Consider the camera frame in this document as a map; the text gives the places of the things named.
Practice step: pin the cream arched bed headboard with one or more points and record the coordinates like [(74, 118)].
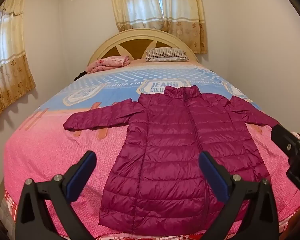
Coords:
[(140, 33)]

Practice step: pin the red plaid bed skirt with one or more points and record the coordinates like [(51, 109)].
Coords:
[(10, 205)]

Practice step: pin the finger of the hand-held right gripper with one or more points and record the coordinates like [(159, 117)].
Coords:
[(283, 136)]

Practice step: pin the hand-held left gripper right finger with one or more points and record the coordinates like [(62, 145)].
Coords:
[(213, 177)]

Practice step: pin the striped pillow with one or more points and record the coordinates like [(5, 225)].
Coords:
[(165, 53)]

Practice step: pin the magenta quilted down jacket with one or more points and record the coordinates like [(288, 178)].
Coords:
[(165, 142)]

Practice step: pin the pink and blue printed bedsheet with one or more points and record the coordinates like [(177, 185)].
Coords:
[(52, 142)]

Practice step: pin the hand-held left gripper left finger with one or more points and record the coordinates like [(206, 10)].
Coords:
[(81, 177)]

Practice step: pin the beige floral curtain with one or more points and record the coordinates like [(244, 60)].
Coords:
[(185, 27), (10, 67)]

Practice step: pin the folded pink floral blanket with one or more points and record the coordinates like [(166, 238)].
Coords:
[(107, 63)]

